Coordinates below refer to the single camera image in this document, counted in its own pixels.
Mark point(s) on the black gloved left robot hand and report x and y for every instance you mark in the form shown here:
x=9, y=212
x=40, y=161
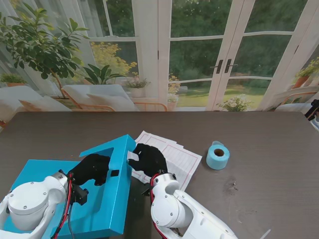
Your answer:
x=92, y=169

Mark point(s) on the blue file box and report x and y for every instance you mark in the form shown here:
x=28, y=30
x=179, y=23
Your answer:
x=112, y=199

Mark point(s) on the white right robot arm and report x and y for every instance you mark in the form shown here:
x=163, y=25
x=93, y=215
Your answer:
x=174, y=211

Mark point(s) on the white lined paper sheets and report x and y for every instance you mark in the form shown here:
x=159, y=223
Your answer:
x=182, y=159

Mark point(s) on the white peeled label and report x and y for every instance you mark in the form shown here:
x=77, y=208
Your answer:
x=132, y=156

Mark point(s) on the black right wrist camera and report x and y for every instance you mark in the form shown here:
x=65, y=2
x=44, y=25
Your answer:
x=147, y=190

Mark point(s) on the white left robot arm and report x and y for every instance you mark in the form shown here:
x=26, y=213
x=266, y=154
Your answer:
x=27, y=204

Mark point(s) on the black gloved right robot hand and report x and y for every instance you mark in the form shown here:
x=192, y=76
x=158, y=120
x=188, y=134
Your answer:
x=152, y=159

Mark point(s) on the printed garden window backdrop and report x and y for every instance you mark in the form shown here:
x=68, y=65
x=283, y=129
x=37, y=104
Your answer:
x=199, y=49

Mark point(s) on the light blue label roll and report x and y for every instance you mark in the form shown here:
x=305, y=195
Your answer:
x=216, y=161

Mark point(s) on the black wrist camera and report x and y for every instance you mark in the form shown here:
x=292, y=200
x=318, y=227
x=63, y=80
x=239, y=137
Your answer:
x=147, y=190
x=80, y=195

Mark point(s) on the black stand at table edge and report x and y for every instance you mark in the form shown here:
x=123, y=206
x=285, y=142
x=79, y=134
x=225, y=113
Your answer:
x=314, y=109

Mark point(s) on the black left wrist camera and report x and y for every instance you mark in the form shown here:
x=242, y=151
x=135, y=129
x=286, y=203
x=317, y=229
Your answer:
x=80, y=195

